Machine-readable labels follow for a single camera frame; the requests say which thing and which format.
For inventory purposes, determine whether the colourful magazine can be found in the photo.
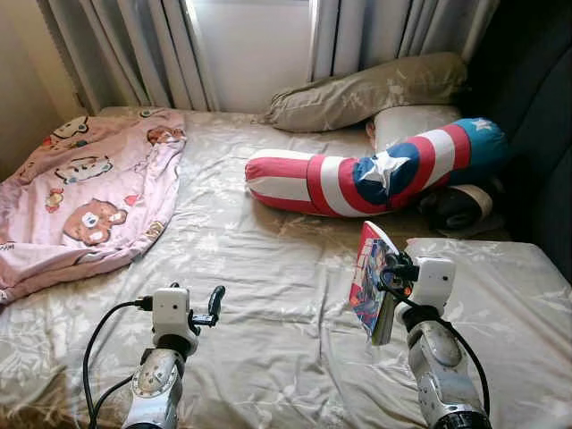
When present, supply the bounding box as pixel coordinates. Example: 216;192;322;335
348;220;401;346

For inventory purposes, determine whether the grey floral bed sheet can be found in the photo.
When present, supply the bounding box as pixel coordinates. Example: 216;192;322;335
0;107;572;429

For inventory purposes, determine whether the black and beige roll cushion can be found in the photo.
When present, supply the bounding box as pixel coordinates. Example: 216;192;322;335
420;179;501;235

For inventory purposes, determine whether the red white blue star bolster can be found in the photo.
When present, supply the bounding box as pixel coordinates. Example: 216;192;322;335
245;117;510;218

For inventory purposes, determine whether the white pillow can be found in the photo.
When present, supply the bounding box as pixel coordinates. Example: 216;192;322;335
371;105;463;153

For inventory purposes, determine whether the pink cartoon blanket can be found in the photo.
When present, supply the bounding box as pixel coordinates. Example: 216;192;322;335
0;109;187;305

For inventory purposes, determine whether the olive pillow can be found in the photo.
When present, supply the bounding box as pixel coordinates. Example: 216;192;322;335
261;52;467;133

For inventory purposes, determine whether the grey striped curtain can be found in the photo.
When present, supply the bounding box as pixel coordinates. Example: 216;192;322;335
40;0;220;113
308;0;501;81

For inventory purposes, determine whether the bright white window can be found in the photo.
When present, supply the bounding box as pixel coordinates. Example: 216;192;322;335
183;0;318;113

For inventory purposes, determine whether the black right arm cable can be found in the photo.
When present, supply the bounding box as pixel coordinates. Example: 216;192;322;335
377;266;492;416

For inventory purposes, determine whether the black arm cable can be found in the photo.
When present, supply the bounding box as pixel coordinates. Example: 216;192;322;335
82;297;155;429
377;266;492;416

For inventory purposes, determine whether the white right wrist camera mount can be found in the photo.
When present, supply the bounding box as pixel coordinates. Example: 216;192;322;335
411;257;458;311

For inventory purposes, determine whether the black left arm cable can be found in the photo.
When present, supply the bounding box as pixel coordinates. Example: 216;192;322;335
82;297;155;429

